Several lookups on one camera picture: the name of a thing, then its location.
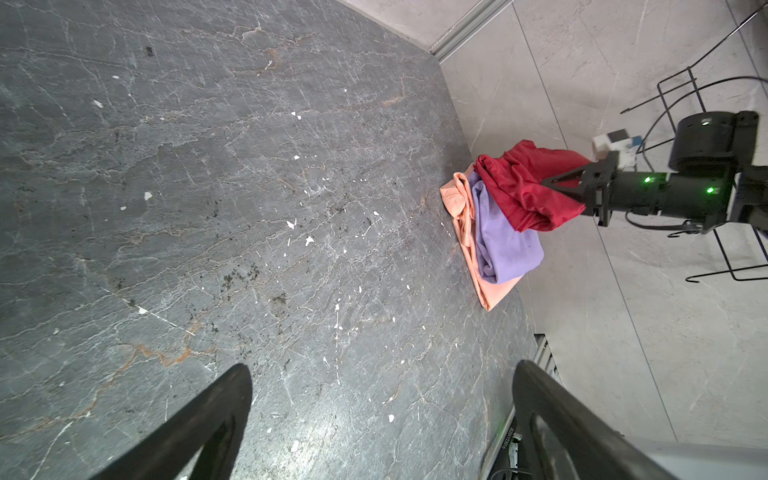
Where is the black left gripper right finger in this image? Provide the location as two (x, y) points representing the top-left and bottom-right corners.
(512, 360), (673, 479)

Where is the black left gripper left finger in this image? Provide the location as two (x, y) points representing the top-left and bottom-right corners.
(94, 363), (253, 479)

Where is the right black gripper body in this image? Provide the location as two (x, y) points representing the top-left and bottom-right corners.
(541, 151), (619, 227)

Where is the red t shirt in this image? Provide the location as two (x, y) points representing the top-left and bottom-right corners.
(474, 140), (590, 232)

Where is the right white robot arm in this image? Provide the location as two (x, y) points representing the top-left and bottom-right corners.
(542, 111), (767, 234)

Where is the purple folded t shirt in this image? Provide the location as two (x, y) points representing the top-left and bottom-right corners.
(468, 171), (544, 284)

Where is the pink folded t shirt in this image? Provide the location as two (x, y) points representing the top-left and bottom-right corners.
(439, 165), (522, 311)

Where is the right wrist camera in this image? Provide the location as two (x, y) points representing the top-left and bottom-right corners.
(592, 129), (642, 170)

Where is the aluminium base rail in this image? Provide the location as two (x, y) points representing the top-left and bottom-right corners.
(479, 332), (562, 480)

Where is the black wire hook rack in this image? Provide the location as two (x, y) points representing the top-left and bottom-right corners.
(624, 2), (767, 284)

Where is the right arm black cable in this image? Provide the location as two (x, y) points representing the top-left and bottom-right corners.
(635, 74), (768, 157)

